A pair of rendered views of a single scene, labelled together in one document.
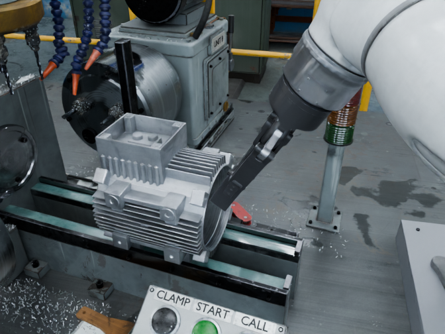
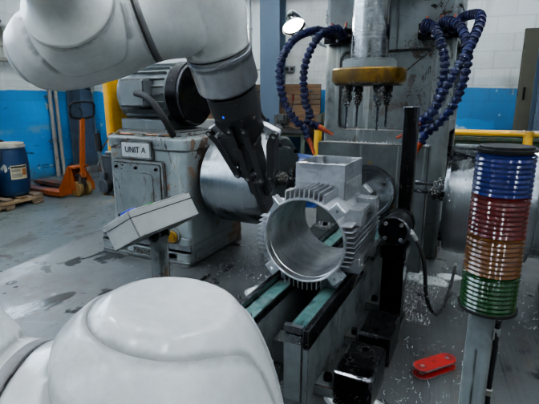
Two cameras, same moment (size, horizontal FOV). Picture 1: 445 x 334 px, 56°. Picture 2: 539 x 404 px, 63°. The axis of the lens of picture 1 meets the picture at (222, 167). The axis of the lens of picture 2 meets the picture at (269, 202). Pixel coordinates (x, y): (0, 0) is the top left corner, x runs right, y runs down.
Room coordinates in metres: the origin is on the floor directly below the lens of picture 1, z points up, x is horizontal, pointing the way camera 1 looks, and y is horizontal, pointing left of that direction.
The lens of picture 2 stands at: (0.60, -0.75, 1.27)
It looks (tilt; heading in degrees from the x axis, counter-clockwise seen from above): 14 degrees down; 96
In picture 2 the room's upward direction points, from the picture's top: straight up
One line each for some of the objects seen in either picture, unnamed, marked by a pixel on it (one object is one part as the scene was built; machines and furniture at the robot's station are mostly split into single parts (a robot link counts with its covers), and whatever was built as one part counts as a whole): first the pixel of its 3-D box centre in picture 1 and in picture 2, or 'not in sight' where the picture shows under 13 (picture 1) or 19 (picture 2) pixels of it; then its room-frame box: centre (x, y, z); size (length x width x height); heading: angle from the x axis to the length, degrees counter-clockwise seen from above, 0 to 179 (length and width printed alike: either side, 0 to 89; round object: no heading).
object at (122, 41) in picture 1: (130, 102); (407, 167); (0.79, 0.19, 1.12); 0.04 x 0.03 x 0.26; 70
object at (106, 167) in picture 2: not in sight; (112, 164); (-0.02, 0.52, 1.07); 0.08 x 0.07 x 0.20; 70
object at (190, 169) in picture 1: (168, 196); (321, 226); (0.61, 0.10, 1.01); 0.20 x 0.19 x 0.19; 70
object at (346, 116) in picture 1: (342, 111); (493, 252); (0.80, -0.25, 1.10); 0.06 x 0.06 x 0.04
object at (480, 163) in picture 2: not in sight; (503, 173); (0.80, -0.25, 1.19); 0.06 x 0.06 x 0.04
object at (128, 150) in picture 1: (144, 148); (329, 177); (0.63, 0.14, 1.11); 0.12 x 0.11 x 0.07; 70
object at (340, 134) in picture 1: (339, 130); (488, 288); (0.80, -0.25, 1.05); 0.06 x 0.06 x 0.04
